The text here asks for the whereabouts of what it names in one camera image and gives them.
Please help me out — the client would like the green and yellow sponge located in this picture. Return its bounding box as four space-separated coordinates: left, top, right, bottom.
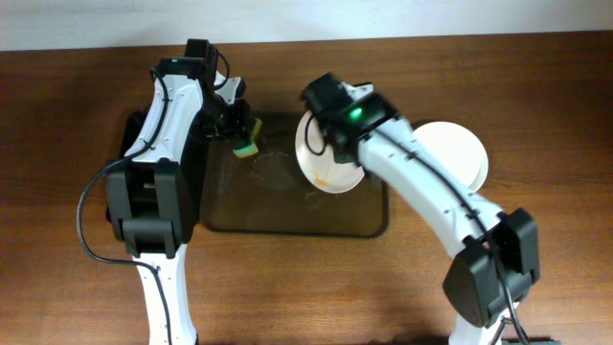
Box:
233 117 262 158

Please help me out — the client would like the white plate with faint stain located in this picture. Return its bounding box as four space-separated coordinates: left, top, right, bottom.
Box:
294 111 365 194

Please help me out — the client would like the white plate with brown smear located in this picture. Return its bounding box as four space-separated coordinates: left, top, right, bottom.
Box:
414 122 488 192

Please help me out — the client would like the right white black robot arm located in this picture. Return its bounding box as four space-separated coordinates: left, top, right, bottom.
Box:
304 82 540 344

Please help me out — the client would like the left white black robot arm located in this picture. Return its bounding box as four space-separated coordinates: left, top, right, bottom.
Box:
103 57 261 344

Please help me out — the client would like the small black tray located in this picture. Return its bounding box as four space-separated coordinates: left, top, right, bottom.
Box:
108 110 210 228

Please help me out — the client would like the large brown serving tray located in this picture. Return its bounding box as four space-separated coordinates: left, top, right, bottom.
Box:
199 112 390 239

